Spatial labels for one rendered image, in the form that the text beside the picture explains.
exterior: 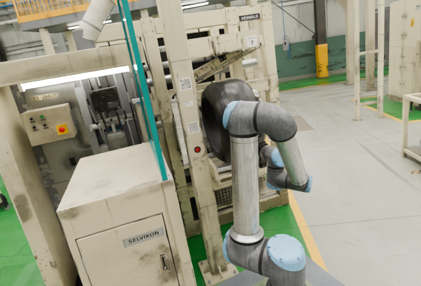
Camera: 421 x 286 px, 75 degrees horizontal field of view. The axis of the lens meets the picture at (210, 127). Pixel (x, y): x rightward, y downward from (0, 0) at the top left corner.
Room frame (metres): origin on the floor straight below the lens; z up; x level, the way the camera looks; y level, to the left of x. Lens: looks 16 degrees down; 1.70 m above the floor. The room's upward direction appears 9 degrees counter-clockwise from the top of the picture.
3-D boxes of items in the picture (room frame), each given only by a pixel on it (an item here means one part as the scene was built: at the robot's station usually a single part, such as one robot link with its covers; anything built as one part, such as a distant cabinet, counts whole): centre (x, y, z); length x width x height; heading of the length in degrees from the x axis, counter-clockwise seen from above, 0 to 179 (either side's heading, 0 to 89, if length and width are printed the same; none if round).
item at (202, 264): (1.82, 0.13, 0.02); 0.27 x 0.27 x 0.04; 15
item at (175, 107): (1.77, 0.20, 1.19); 0.05 x 0.04 x 0.48; 15
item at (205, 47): (2.22, -0.16, 1.71); 0.61 x 0.25 x 0.15; 105
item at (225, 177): (1.77, -0.15, 0.84); 0.36 x 0.09 x 0.06; 105
